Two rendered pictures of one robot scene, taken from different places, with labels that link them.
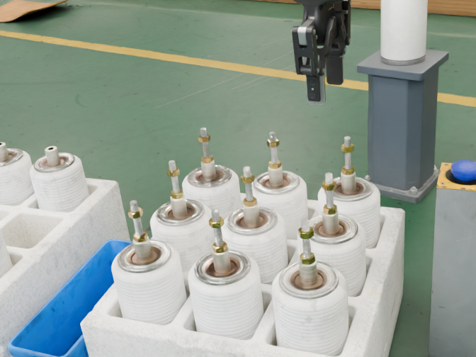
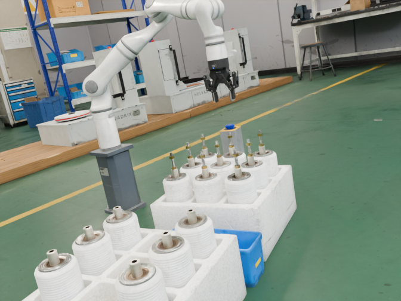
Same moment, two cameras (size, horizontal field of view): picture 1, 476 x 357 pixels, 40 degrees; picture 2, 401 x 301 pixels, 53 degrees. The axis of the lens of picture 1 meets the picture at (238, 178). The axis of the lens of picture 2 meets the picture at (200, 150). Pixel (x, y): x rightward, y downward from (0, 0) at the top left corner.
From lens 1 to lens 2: 153 cm
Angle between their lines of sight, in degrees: 78
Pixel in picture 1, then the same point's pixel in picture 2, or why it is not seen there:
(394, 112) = (126, 168)
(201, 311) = (264, 177)
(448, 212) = (237, 138)
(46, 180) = (135, 220)
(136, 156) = not seen: outside the picture
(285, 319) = (273, 163)
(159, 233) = (217, 181)
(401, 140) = (132, 180)
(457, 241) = (240, 147)
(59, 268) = not seen: hidden behind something
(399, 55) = (117, 143)
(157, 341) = (270, 193)
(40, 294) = not seen: hidden behind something
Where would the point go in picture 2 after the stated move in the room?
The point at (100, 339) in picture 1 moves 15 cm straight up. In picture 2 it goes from (261, 211) to (254, 164)
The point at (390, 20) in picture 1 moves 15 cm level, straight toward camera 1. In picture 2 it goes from (110, 128) to (141, 125)
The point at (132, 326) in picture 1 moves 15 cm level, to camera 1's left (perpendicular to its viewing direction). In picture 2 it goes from (261, 197) to (266, 218)
